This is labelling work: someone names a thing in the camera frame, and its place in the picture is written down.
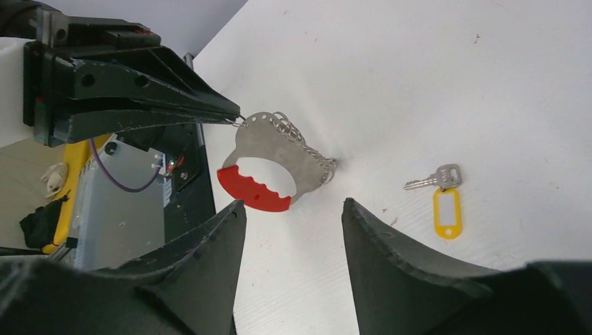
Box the white crumpled cloth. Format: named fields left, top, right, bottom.
left=40, top=162, right=68, bottom=199

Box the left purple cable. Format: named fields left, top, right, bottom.
left=89, top=137, right=163, bottom=194

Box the black bag on floor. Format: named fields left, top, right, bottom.
left=19, top=193, right=69, bottom=249

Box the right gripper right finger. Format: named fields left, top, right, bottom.
left=341, top=198, right=591, bottom=334

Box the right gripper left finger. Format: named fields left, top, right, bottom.
left=1, top=201, right=246, bottom=334

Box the silver key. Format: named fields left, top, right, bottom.
left=403, top=164, right=463, bottom=191

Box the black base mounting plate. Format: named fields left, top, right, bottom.
left=164, top=123, right=216, bottom=243

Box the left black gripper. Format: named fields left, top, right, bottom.
left=1, top=1, right=240, bottom=147

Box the left controller board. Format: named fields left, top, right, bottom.
left=163, top=156, right=184, bottom=178

